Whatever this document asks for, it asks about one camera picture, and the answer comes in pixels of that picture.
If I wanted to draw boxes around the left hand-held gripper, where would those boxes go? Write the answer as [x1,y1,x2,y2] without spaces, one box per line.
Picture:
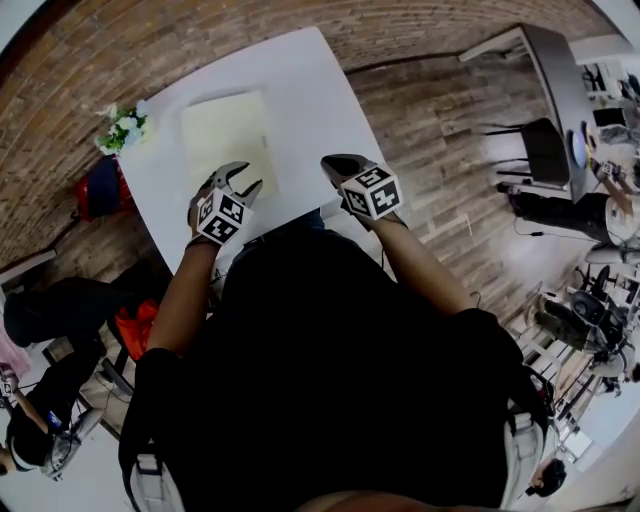
[185,160,265,250]

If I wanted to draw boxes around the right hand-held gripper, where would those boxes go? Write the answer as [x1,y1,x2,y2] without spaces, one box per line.
[320,153,409,232]

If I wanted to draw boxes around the pale yellow cloth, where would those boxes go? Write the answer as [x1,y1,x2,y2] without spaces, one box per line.
[179,88,280,201]

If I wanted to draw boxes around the person's right forearm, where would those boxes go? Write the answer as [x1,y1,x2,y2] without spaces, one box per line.
[369,217,476,316]

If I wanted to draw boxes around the person's left forearm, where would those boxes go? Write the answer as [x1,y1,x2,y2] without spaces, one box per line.
[147,242,219,356]

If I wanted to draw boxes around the potted white flowers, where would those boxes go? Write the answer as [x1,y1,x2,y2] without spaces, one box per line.
[94,99,151,157]

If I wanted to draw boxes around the navy cap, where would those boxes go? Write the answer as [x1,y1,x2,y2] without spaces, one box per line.
[89,157,121,219]

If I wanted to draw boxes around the red bag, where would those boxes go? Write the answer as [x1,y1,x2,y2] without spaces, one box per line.
[114,298,161,361]

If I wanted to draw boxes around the black side chair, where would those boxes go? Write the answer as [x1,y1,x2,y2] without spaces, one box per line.
[482,117,572,190]

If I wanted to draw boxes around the person's black shirt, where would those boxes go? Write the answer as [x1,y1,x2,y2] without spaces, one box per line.
[119,232,551,512]

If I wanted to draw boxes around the black cloth covered chair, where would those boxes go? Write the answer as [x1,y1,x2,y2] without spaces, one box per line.
[2,259,174,351]

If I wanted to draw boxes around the black office chair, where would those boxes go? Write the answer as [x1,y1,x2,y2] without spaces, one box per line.
[99,298,166,396]

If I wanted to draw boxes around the dark table with white legs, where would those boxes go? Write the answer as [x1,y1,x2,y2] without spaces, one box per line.
[457,23,601,204]

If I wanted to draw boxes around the yellow plate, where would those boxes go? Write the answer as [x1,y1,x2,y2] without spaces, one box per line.
[584,122,599,166]

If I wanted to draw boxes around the pink cloth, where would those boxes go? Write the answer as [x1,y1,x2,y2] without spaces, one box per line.
[0,314,31,374]

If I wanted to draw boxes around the grey padded shoulder strap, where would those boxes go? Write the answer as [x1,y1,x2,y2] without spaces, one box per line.
[130,452,186,512]
[502,409,546,509]

